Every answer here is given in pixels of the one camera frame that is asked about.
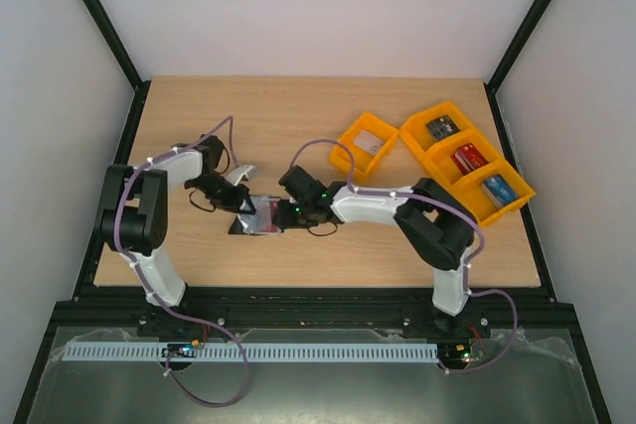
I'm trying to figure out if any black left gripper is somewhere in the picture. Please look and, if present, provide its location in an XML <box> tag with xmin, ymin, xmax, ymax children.
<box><xmin>189</xmin><ymin>172</ymin><xmax>256</xmax><ymax>214</ymax></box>

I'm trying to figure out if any black leather card holder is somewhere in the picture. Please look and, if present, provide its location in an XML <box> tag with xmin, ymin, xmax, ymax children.
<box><xmin>228</xmin><ymin>196</ymin><xmax>283</xmax><ymax>235</ymax></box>

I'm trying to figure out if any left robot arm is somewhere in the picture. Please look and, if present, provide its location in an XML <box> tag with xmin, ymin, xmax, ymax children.
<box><xmin>94</xmin><ymin>135</ymin><xmax>256</xmax><ymax>307</ymax></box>

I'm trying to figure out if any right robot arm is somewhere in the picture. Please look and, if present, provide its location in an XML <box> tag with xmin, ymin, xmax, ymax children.
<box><xmin>271</xmin><ymin>166</ymin><xmax>485</xmax><ymax>337</ymax></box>

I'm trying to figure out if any white card stack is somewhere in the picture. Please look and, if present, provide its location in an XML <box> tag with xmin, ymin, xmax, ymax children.
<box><xmin>353</xmin><ymin>130</ymin><xmax>386</xmax><ymax>156</ymax></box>

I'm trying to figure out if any yellow bin with white cards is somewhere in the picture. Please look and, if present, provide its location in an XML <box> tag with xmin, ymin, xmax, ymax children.
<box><xmin>329</xmin><ymin>112</ymin><xmax>398</xmax><ymax>184</ymax></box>

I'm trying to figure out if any yellow bin with black cards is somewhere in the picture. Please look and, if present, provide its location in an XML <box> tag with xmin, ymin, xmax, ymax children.
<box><xmin>399</xmin><ymin>101</ymin><xmax>473</xmax><ymax>158</ymax></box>

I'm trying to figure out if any black card stack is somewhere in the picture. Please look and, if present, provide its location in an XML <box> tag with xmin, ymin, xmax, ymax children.
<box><xmin>425</xmin><ymin>115</ymin><xmax>460</xmax><ymax>141</ymax></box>

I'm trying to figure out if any yellow bin with red cards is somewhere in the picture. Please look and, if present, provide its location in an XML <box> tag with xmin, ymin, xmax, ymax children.
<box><xmin>423</xmin><ymin>127</ymin><xmax>503</xmax><ymax>189</ymax></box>

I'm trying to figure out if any red VIP card stack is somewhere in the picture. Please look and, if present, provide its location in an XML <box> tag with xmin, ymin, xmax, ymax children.
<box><xmin>450</xmin><ymin>143</ymin><xmax>488</xmax><ymax>176</ymax></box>

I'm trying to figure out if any blue card stack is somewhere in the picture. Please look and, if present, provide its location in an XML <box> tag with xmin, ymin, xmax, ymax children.
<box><xmin>481</xmin><ymin>174</ymin><xmax>518</xmax><ymax>209</ymax></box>

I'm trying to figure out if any yellow bin with blue cards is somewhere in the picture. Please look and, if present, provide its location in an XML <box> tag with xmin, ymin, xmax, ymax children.
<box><xmin>453</xmin><ymin>159</ymin><xmax>536</xmax><ymax>226</ymax></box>

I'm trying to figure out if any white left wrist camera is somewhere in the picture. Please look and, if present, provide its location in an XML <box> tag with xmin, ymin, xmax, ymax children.
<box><xmin>226</xmin><ymin>164</ymin><xmax>257</xmax><ymax>186</ymax></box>

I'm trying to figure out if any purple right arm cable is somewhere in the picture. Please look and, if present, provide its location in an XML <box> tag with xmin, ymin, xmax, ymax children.
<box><xmin>288</xmin><ymin>138</ymin><xmax>519</xmax><ymax>375</ymax></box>

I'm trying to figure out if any white slotted cable duct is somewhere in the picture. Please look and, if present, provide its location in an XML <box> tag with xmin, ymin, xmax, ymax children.
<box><xmin>62</xmin><ymin>342</ymin><xmax>438</xmax><ymax>363</ymax></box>

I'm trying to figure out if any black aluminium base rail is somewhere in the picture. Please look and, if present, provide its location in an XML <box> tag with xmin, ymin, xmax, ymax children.
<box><xmin>46</xmin><ymin>287</ymin><xmax>582</xmax><ymax>341</ymax></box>

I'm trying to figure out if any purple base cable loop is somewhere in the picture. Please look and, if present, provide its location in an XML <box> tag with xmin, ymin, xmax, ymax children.
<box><xmin>158</xmin><ymin>317</ymin><xmax>250</xmax><ymax>405</ymax></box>

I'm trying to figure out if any black frame post left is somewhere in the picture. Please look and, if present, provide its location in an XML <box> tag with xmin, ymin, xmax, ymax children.
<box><xmin>52</xmin><ymin>0</ymin><xmax>150</xmax><ymax>92</ymax></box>

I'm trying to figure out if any black frame post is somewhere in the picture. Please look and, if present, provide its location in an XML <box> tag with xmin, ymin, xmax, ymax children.
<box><xmin>486</xmin><ymin>0</ymin><xmax>585</xmax><ymax>92</ymax></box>
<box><xmin>52</xmin><ymin>0</ymin><xmax>150</xmax><ymax>92</ymax></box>

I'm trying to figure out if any black frame post right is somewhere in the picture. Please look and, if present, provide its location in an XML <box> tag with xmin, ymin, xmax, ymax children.
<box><xmin>486</xmin><ymin>0</ymin><xmax>585</xmax><ymax>92</ymax></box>

